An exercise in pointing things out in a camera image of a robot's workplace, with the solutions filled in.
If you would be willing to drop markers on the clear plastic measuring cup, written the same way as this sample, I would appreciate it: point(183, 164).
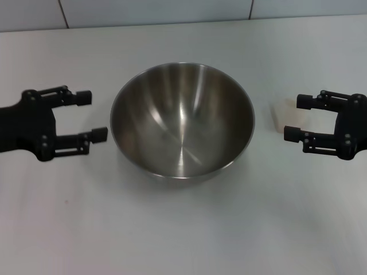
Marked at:
point(286, 114)

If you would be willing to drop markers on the stainless steel bowl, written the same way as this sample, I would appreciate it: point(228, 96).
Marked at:
point(180, 129)

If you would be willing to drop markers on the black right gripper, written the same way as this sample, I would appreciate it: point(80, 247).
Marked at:
point(355, 126)

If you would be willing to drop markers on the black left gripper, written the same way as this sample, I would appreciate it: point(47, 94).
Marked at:
point(25, 126)

